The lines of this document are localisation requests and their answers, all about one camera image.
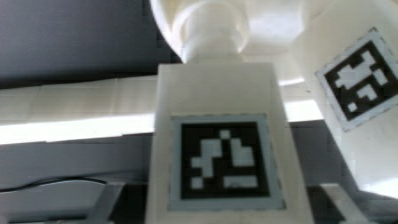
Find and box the white stool leg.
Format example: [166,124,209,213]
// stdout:
[292,0,398,199]
[146,0,315,224]

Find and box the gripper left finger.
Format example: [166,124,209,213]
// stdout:
[84,182,125,224]

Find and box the white U-shaped fence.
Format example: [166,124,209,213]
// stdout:
[0,74,324,145]

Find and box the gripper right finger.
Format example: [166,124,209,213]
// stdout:
[322,183,374,224]

